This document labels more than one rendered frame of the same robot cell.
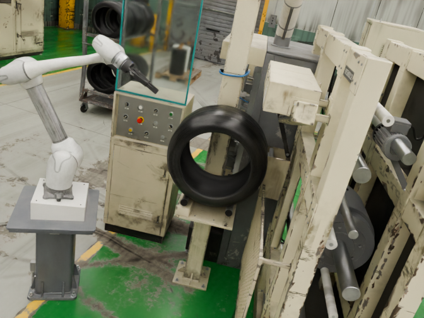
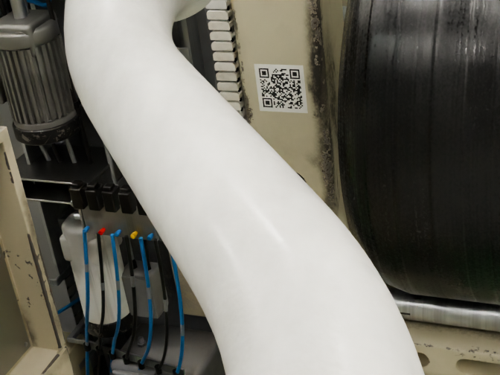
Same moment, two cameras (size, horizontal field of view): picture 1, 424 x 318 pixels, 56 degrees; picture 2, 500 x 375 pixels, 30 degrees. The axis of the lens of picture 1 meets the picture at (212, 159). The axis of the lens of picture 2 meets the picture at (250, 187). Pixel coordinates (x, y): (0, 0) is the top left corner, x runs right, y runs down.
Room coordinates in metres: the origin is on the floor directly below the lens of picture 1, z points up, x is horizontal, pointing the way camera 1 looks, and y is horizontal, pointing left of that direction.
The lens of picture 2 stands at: (2.11, 1.22, 1.76)
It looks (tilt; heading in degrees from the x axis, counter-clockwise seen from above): 29 degrees down; 292
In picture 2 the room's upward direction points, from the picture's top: 8 degrees counter-clockwise
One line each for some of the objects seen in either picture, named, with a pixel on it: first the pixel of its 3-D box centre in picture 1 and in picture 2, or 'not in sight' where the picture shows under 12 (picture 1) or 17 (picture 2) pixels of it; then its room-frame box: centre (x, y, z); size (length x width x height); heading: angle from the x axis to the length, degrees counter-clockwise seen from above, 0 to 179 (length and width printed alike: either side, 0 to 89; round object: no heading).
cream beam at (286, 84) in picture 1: (288, 87); not in sight; (2.11, -0.32, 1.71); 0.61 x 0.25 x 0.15; 177
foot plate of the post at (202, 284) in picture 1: (192, 273); not in sight; (2.51, -0.03, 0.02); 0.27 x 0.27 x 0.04; 87
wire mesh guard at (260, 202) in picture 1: (249, 259); not in sight; (2.00, -0.35, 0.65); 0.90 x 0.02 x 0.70; 177
